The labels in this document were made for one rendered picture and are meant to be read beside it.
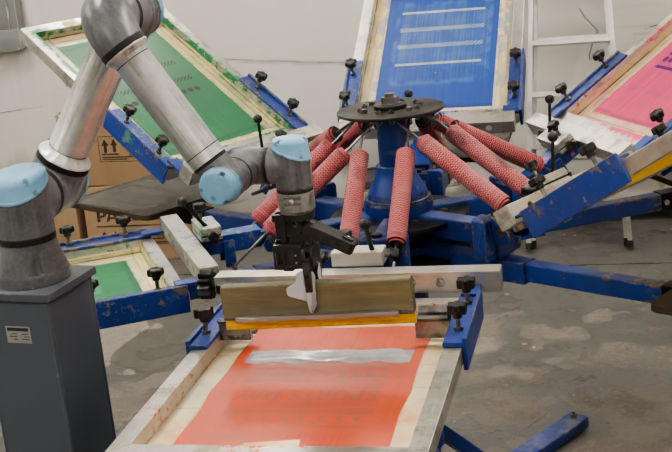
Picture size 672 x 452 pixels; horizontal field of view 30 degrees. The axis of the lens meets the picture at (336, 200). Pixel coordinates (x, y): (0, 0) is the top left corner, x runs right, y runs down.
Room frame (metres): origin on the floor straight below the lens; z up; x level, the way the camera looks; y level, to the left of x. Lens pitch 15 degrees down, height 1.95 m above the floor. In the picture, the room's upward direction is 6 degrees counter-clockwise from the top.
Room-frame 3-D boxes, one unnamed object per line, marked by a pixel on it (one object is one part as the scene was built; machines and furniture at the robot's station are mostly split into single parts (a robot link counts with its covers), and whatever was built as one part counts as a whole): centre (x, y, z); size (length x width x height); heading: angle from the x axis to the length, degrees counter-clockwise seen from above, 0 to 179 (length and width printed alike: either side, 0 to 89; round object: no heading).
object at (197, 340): (2.67, 0.29, 0.98); 0.30 x 0.05 x 0.07; 166
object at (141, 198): (3.86, 0.31, 0.91); 1.34 x 0.40 x 0.08; 46
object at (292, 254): (2.46, 0.09, 1.23); 0.09 x 0.08 x 0.12; 76
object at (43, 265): (2.48, 0.64, 1.25); 0.15 x 0.15 x 0.10
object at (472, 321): (2.54, -0.25, 0.98); 0.30 x 0.05 x 0.07; 166
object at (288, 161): (2.46, 0.08, 1.39); 0.09 x 0.08 x 0.11; 75
